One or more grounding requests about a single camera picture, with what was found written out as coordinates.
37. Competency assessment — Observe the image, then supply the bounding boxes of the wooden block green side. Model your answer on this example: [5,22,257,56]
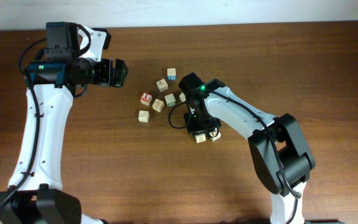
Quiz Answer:
[165,93,177,107]

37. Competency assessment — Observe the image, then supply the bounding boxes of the black cable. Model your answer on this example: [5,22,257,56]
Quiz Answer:
[0,37,88,224]
[167,88,302,224]

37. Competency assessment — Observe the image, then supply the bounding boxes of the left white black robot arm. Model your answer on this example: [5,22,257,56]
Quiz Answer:
[0,22,129,223]

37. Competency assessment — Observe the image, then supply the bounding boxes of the wooden block blue side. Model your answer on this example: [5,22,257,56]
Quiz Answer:
[167,68,177,80]

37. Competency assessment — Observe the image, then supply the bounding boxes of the right black cable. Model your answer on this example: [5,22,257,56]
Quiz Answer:
[167,88,302,224]

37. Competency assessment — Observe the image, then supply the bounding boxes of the wooden J letter block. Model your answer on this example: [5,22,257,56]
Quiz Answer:
[152,99,165,113]

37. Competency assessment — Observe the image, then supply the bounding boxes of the left black cable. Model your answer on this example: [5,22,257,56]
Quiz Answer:
[0,37,88,224]

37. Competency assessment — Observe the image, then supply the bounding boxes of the red Y letter block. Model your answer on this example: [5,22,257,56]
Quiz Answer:
[140,92,152,106]

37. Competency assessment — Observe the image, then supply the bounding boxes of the wooden soccer ball block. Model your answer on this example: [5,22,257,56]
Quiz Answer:
[209,132,221,142]

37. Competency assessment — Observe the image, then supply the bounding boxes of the wooden block green edge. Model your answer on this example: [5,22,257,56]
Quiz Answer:
[179,93,186,102]

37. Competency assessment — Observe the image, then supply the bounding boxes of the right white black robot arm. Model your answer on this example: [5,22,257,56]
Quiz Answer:
[178,73,315,223]

